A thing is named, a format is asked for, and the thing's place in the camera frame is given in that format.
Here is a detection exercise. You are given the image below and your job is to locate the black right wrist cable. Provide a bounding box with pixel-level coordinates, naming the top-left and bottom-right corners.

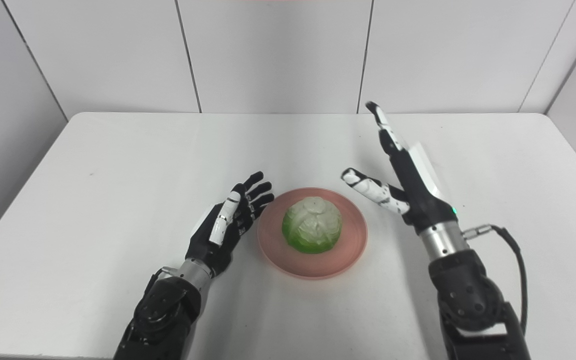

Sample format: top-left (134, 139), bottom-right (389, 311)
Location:
top-left (462, 225), bottom-right (528, 321)

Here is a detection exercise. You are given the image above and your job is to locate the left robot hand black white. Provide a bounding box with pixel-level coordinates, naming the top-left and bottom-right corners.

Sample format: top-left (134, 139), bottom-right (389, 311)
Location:
top-left (185, 171), bottom-right (275, 279)

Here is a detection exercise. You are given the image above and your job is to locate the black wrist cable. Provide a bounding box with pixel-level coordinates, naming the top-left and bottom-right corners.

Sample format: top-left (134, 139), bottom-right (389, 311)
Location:
top-left (145, 267), bottom-right (179, 296)
top-left (462, 225), bottom-right (528, 321)

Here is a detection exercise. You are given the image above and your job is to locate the pink round plate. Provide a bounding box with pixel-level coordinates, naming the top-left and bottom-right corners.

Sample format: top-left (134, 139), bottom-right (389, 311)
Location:
top-left (256, 187), bottom-right (369, 280)

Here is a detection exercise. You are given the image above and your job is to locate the green white cabbage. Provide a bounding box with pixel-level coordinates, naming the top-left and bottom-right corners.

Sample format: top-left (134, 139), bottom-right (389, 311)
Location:
top-left (282, 196), bottom-right (343, 255)

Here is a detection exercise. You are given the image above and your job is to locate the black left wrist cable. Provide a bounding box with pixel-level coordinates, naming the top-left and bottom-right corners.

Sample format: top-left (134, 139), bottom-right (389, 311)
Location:
top-left (145, 267), bottom-right (179, 296)

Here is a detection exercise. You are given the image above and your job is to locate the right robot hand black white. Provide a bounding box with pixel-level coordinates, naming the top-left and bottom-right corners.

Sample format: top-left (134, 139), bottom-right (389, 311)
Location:
top-left (341, 101), bottom-right (459, 236)

